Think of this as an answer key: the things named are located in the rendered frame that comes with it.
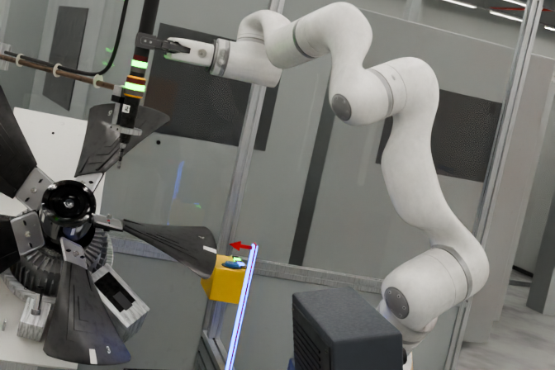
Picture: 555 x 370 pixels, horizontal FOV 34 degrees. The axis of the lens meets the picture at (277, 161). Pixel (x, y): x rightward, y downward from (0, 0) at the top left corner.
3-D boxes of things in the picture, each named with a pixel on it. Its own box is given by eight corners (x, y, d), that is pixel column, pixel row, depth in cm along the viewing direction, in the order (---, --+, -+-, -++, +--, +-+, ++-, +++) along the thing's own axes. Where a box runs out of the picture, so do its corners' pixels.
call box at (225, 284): (198, 288, 253) (206, 251, 252) (233, 293, 255) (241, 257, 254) (207, 305, 238) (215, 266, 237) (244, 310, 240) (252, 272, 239)
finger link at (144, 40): (166, 53, 200) (136, 46, 198) (164, 52, 203) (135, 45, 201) (169, 38, 200) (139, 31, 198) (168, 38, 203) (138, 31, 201)
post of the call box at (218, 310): (206, 334, 249) (215, 291, 247) (216, 336, 249) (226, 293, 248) (208, 339, 246) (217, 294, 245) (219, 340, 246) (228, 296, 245)
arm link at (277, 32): (301, -23, 187) (231, 16, 213) (292, 50, 184) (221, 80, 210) (337, -9, 192) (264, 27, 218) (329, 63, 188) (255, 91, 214)
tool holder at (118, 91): (98, 125, 206) (106, 83, 205) (122, 129, 211) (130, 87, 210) (122, 134, 200) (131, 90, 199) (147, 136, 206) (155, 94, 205)
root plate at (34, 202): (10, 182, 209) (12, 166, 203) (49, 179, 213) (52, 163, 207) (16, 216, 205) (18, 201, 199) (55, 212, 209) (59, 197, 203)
